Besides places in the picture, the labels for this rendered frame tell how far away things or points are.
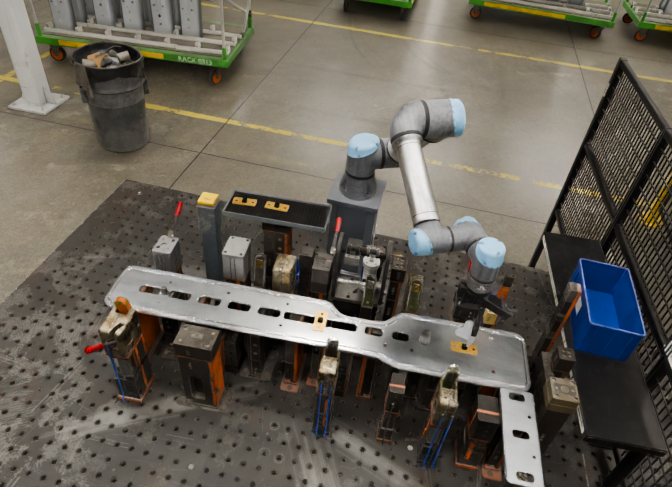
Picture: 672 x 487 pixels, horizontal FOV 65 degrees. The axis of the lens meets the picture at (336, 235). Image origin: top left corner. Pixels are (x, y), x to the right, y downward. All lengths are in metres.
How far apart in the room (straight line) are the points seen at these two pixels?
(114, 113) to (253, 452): 3.07
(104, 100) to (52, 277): 2.08
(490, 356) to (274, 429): 0.74
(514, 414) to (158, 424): 1.11
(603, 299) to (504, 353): 0.46
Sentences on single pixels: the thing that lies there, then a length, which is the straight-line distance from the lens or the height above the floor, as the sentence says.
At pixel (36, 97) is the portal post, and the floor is 0.10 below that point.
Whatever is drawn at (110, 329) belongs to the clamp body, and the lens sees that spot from 1.70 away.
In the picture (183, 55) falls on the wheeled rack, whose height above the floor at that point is 0.27.
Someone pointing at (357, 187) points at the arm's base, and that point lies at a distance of 2.03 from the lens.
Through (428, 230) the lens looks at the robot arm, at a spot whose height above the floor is 1.42.
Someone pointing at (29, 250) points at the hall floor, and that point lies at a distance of 3.75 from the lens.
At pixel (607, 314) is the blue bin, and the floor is 1.03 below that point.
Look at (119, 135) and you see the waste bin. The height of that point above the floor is 0.16.
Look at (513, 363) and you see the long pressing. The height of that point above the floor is 1.00.
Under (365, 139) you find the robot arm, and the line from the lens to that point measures 2.00.
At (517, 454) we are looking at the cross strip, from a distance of 1.60.
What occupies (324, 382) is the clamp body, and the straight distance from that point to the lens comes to 1.60.
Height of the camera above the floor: 2.32
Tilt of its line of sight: 40 degrees down
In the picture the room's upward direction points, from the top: 6 degrees clockwise
